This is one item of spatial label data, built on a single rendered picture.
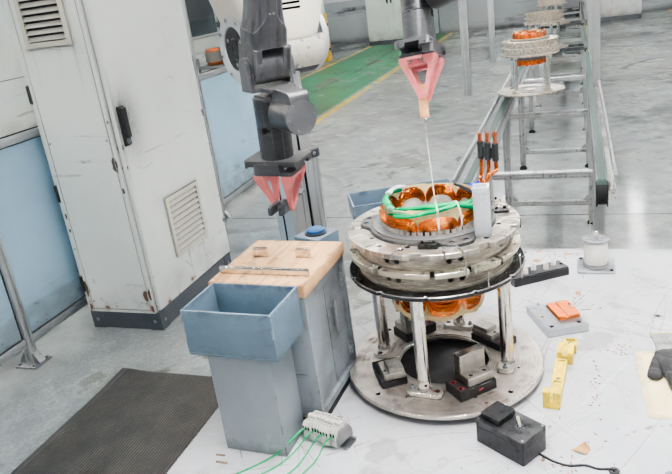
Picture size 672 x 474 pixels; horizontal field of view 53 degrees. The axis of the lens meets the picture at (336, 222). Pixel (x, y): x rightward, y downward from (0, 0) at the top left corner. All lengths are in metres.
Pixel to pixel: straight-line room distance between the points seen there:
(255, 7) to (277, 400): 0.64
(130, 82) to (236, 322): 2.38
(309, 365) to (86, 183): 2.37
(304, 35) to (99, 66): 1.80
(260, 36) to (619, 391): 0.88
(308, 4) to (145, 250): 2.08
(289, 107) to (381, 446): 0.60
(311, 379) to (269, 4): 0.65
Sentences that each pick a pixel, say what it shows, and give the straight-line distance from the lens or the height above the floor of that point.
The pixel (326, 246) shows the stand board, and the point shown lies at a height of 1.06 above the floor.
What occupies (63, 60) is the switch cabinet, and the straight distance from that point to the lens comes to 3.33.
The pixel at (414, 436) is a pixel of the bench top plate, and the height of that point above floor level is 0.78.
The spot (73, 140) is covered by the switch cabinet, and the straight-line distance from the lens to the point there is 3.40.
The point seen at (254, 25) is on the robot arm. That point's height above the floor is 1.49.
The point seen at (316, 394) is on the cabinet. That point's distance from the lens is 1.25.
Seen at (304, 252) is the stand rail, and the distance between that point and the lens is 1.25.
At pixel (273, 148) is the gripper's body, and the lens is 1.13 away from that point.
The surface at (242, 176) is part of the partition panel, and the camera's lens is 5.39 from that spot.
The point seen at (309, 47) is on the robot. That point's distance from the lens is 1.56.
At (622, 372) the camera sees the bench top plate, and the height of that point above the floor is 0.78.
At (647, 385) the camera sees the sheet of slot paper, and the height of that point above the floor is 0.78.
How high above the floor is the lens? 1.54
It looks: 19 degrees down
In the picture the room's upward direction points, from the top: 8 degrees counter-clockwise
